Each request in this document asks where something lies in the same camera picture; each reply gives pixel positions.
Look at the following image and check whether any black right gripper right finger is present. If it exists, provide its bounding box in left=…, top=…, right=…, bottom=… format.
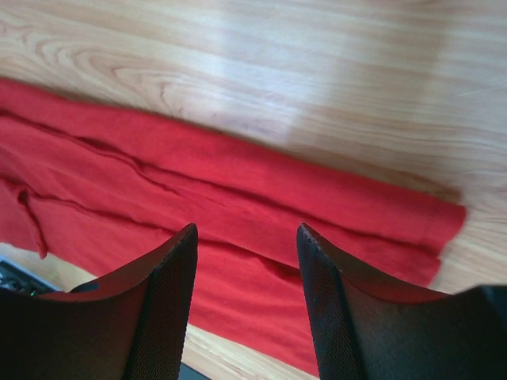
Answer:
left=296, top=225, right=506, bottom=379

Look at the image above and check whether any red t shirt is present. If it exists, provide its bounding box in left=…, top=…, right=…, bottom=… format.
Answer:
left=1, top=78, right=466, bottom=374

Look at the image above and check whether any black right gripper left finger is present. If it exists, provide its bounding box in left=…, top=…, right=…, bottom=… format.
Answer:
left=1, top=224, right=198, bottom=379

